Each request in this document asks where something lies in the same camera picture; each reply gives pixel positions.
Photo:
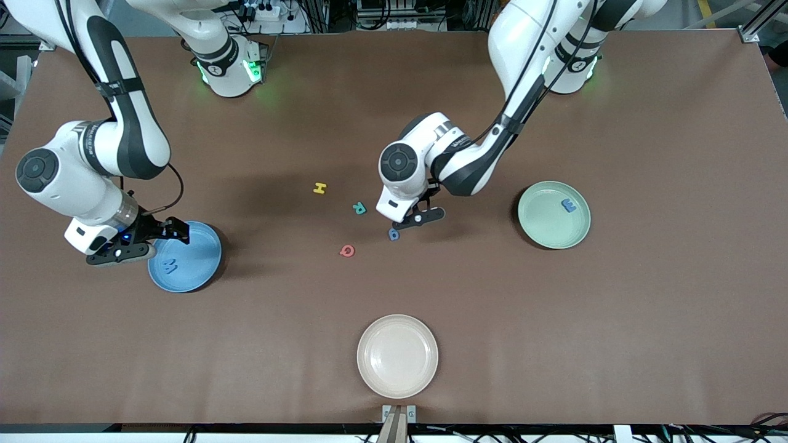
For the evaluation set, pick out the beige plate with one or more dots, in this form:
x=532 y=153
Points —
x=398 y=357

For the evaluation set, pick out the blue plate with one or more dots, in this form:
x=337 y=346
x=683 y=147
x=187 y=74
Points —
x=197 y=264

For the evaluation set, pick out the blue lowercase letter m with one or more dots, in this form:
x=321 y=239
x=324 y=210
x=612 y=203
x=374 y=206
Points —
x=569 y=206

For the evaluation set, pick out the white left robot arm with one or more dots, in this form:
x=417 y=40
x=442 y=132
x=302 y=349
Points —
x=523 y=37

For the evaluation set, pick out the grey metal side frame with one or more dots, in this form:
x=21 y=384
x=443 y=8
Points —
x=18 y=80

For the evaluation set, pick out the green plate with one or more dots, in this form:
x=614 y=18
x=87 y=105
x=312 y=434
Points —
x=545 y=221

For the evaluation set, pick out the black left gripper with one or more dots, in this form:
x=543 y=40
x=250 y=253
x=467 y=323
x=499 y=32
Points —
x=431 y=192

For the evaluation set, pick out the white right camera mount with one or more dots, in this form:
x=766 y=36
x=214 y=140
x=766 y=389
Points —
x=83 y=234

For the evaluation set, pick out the aluminium frame profile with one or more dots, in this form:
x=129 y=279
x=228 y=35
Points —
x=49 y=44
x=748 y=34

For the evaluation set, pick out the white label block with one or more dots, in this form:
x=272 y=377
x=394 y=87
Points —
x=622 y=434

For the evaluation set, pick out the yellow foam letter H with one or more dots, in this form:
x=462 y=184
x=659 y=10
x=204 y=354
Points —
x=319 y=188

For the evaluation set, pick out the blue capital letter M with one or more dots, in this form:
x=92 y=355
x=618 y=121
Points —
x=170 y=266

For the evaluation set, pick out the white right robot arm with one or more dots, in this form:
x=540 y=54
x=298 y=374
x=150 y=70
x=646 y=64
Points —
x=74 y=178

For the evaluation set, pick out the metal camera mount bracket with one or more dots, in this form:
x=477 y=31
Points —
x=394 y=431

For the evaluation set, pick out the small white socket strip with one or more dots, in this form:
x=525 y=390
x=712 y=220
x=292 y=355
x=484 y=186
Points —
x=403 y=24

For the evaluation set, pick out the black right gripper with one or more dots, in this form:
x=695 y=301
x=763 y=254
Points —
x=149 y=228

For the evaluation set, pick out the teal foam letter R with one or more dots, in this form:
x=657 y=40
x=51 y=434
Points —
x=357 y=208

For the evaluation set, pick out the red foam letter Q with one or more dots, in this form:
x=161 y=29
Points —
x=341 y=250

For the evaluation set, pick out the white power strip with plugs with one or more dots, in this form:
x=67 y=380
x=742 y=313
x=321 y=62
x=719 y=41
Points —
x=258 y=11

